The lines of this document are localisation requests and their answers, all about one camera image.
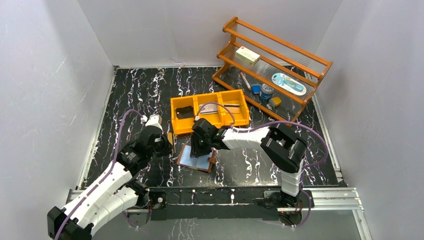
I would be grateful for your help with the black card in bin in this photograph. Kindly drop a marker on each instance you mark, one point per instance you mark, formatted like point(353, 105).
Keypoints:
point(186, 112)

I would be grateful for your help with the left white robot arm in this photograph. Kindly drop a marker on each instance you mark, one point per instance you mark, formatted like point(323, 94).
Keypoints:
point(115, 191)

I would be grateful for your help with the orange wooden shelf rack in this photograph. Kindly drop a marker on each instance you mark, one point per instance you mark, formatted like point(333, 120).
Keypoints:
point(276, 56)

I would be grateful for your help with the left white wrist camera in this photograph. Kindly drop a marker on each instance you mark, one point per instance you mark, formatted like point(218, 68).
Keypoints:
point(154, 120)

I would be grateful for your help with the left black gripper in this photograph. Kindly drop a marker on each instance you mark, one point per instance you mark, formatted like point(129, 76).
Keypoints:
point(164, 145)

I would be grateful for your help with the blue blister pack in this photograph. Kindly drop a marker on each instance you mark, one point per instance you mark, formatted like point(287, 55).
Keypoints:
point(289, 84)

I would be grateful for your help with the tan brown credit card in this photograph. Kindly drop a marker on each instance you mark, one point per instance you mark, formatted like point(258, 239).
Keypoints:
point(171, 139)

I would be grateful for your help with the brown leather card holder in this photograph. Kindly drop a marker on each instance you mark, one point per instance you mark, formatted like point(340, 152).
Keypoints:
point(203, 163)

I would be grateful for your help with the white cardboard box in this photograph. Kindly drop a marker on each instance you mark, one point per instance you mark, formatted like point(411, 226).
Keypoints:
point(247, 56)

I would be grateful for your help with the striped card with orange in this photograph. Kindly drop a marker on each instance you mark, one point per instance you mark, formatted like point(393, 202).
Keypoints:
point(206, 109)

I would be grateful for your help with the yellow grey sharpener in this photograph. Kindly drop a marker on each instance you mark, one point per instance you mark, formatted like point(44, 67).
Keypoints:
point(274, 102)

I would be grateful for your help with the orange three-compartment bin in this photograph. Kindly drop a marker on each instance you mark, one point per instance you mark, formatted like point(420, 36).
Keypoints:
point(222, 108)

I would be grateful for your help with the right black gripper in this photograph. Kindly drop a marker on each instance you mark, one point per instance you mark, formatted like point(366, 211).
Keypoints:
point(199, 145)

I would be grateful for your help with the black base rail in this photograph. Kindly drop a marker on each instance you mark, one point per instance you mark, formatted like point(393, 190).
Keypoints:
point(266, 203)

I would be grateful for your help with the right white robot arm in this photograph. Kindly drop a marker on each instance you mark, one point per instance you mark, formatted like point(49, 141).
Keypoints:
point(279, 142)

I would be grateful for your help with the red white pen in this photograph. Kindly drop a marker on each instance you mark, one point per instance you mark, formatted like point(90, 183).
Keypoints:
point(246, 81)

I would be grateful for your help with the blue round tin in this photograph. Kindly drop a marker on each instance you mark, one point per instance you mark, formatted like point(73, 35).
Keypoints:
point(266, 92)

